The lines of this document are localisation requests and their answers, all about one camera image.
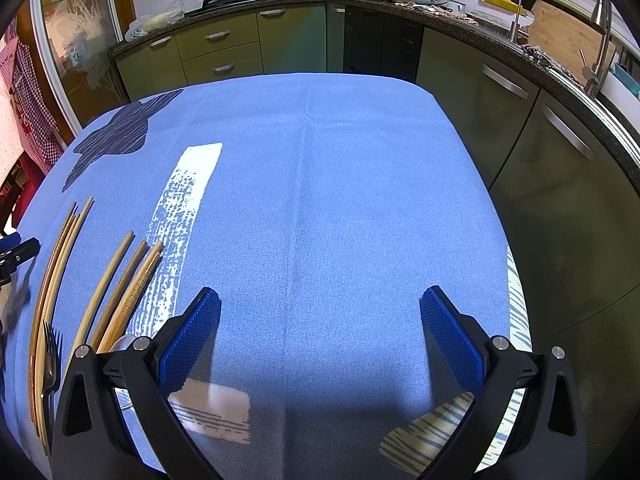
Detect dark wooden chair red cushion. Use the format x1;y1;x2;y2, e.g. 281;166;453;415
0;160;32;233

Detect blue star-print tablecloth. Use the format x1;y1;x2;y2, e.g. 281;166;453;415
0;74;534;480

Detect tall steel kitchen faucet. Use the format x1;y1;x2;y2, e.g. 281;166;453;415
579;0;619;99

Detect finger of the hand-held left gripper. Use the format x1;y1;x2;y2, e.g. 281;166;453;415
0;231;42;287

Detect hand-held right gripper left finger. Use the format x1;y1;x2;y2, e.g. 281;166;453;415
50;286;224;480

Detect chopsticks standing in holder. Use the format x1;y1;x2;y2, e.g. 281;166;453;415
342;5;425;86

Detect white dotted curtain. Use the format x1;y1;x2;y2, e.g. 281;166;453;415
0;85;22;192

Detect frosted glass sliding door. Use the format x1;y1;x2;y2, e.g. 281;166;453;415
29;0;137;137

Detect clear plastic bag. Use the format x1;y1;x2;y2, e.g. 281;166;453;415
124;0;187;43

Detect wooden cutting board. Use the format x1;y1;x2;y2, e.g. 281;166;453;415
527;0;619;69

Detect thick round wooden chopstick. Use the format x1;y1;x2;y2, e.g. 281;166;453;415
102;239;166;356
95;240;150;354
80;231;136;349

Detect scraps on countertop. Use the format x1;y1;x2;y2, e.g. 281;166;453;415
394;0;482;26

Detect grey dishcloth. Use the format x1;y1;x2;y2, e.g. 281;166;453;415
519;42;584;82

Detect red gingham apron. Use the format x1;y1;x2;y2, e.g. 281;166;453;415
0;36;67;177

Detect long green base cabinet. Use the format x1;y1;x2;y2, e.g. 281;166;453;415
415;26;640;461

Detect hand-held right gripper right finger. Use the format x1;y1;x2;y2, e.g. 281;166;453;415
414;285;587;480

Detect dark granite countertop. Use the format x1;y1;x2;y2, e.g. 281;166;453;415
110;0;640;187

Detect thin wooden chopstick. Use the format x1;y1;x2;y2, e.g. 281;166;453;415
28;202;78;428
40;198;94;457
32;214;77;441
36;213;82;448

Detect green and blue containers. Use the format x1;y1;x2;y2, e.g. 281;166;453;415
612;62;640;99

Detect black plastic fork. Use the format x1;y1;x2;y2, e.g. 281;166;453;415
40;320;65;441

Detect green base cabinet with drawers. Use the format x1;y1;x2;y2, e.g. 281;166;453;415
113;2;346;101

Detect yellow sink tray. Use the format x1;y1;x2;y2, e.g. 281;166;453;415
478;0;529;17

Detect small curved steel faucet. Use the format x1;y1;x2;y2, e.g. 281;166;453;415
492;0;524;44

